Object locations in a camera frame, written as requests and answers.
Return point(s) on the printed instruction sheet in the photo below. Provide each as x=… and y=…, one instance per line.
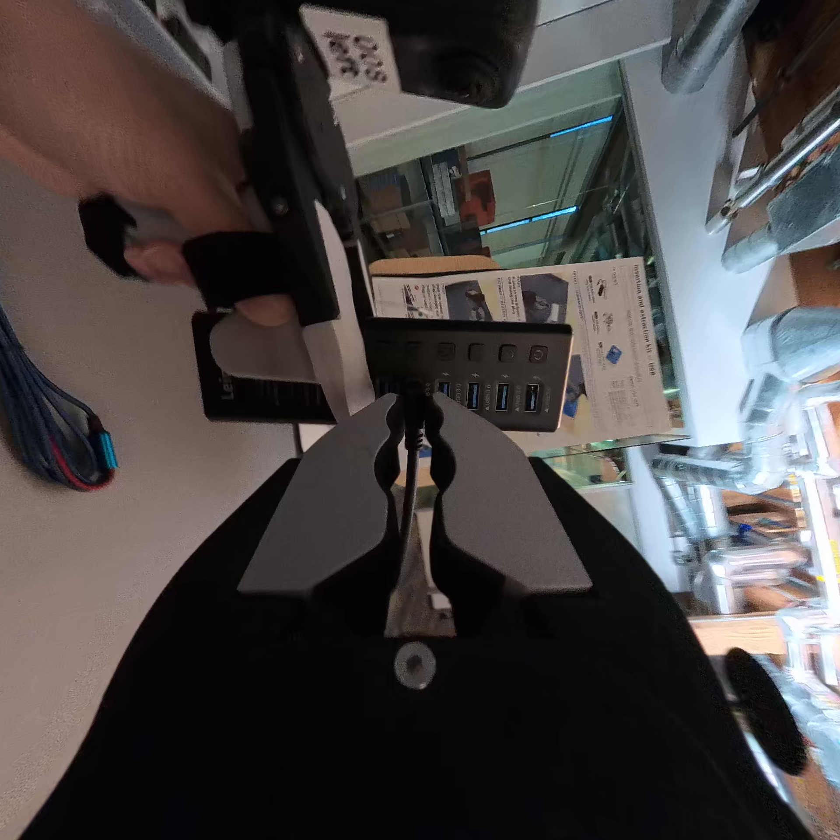
x=590, y=341

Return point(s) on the silver air duct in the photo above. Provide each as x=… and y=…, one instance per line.
x=787, y=341

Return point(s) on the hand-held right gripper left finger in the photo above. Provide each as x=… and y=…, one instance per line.
x=315, y=518

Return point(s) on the black usb hub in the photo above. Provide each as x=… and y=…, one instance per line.
x=459, y=358

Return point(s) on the black metal shelf rack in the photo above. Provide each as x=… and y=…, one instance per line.
x=433, y=197

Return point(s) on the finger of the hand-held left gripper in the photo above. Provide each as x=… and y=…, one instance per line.
x=262, y=351

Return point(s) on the person's left hand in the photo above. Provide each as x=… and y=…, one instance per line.
x=131, y=98

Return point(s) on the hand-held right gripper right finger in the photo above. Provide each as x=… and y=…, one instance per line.
x=512, y=518

